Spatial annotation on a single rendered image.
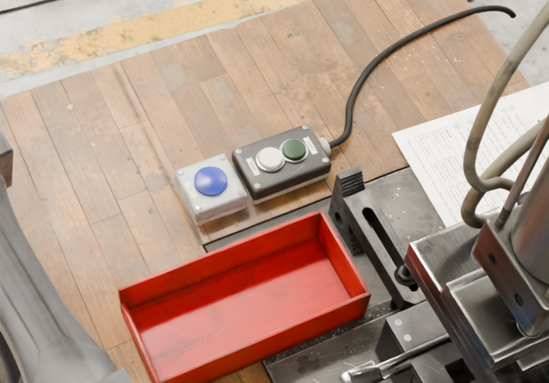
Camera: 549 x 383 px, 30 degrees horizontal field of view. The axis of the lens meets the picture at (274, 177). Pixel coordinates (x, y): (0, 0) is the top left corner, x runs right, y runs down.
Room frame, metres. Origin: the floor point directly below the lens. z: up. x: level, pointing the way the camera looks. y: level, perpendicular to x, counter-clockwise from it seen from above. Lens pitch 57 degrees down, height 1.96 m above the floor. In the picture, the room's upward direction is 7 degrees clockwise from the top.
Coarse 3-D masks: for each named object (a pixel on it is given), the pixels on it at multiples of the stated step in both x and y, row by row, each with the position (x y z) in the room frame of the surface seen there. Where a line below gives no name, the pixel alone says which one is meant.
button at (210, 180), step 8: (208, 168) 0.67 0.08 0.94; (216, 168) 0.67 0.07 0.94; (200, 176) 0.65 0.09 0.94; (208, 176) 0.66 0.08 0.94; (216, 176) 0.66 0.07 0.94; (224, 176) 0.66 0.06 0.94; (200, 184) 0.64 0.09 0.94; (208, 184) 0.64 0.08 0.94; (216, 184) 0.65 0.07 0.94; (224, 184) 0.65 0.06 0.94; (200, 192) 0.64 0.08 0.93; (208, 192) 0.63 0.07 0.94; (216, 192) 0.64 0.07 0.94
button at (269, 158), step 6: (264, 150) 0.70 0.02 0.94; (270, 150) 0.70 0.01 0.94; (276, 150) 0.70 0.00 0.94; (264, 156) 0.69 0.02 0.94; (270, 156) 0.69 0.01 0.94; (276, 156) 0.70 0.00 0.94; (282, 156) 0.70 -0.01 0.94; (264, 162) 0.69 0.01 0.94; (270, 162) 0.69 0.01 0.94; (276, 162) 0.69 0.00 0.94; (270, 168) 0.68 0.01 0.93
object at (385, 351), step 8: (384, 328) 0.47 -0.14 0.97; (384, 336) 0.47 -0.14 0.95; (392, 336) 0.46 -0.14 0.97; (384, 344) 0.47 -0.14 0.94; (392, 344) 0.46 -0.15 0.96; (376, 352) 0.47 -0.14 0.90; (384, 352) 0.46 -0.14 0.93; (392, 352) 0.45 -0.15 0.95; (400, 352) 0.45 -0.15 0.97; (384, 360) 0.46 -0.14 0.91; (448, 368) 0.44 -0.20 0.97; (456, 368) 0.45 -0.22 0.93; (464, 368) 0.44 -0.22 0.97; (392, 376) 0.44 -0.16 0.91; (400, 376) 0.43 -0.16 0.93; (408, 376) 0.43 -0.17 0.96; (472, 376) 0.43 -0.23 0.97
